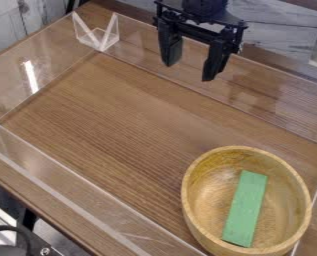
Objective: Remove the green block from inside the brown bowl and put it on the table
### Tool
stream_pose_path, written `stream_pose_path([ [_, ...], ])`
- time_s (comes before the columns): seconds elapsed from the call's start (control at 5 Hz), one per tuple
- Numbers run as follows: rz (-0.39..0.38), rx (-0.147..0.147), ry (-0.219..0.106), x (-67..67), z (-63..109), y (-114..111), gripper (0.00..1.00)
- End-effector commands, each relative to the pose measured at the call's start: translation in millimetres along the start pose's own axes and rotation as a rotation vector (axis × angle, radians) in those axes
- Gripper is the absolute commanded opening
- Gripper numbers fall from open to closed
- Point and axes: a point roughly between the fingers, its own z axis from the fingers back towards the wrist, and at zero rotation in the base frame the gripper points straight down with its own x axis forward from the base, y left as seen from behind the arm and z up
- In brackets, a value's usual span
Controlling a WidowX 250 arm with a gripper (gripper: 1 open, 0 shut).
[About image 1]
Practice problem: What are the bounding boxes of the clear acrylic tray wall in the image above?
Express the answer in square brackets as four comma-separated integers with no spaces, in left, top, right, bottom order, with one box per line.
[0,3,317,256]

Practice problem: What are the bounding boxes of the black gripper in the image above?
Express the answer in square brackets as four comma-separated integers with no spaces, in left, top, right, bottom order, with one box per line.
[154,0,247,81]

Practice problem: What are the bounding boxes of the green rectangular block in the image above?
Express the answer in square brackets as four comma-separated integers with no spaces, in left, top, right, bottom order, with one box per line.
[222,170,267,248]

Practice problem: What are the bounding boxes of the clear acrylic corner bracket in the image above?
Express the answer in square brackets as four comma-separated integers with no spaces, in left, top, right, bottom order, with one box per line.
[71,12,119,52]

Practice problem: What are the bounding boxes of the black cable near floor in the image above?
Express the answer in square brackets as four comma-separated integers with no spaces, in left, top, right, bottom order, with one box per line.
[0,225,36,256]

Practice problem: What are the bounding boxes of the brown wooden bowl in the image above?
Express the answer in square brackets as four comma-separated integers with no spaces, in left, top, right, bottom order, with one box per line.
[180,146,311,256]

